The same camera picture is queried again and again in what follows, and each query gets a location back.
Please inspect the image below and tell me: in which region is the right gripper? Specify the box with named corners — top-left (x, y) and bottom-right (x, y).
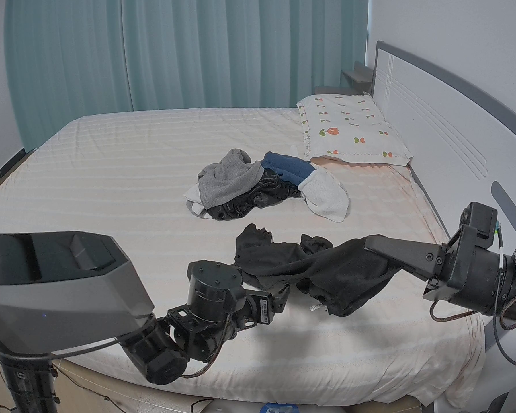
top-left (365, 225), bottom-right (506, 315)

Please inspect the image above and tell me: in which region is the pile of clothes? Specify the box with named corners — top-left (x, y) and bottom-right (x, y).
top-left (183, 148), bottom-right (350, 223)

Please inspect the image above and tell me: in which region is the bed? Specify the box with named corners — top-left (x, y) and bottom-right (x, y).
top-left (0, 40), bottom-right (516, 408)

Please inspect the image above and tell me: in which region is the blue-green curtain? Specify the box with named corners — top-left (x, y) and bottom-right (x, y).
top-left (120, 0), bottom-right (370, 112)
top-left (4, 0), bottom-right (125, 151)

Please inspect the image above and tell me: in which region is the grey bedside table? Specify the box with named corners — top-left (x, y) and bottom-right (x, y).
top-left (314, 61), bottom-right (375, 98)

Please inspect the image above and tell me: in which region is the black cable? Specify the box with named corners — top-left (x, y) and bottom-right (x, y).
top-left (494, 314), bottom-right (516, 367)

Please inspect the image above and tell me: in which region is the white printed pillow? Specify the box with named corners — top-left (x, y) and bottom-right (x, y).
top-left (296, 93), bottom-right (414, 167)

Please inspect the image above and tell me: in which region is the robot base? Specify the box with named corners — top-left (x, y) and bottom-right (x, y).
top-left (185, 396), bottom-right (314, 413)

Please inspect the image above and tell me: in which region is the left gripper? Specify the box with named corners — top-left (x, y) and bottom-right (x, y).
top-left (243, 283), bottom-right (292, 327)

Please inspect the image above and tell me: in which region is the black T-shirt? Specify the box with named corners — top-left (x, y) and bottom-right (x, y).
top-left (233, 223), bottom-right (407, 317)

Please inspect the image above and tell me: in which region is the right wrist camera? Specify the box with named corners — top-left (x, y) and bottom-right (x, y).
top-left (459, 202), bottom-right (499, 250)

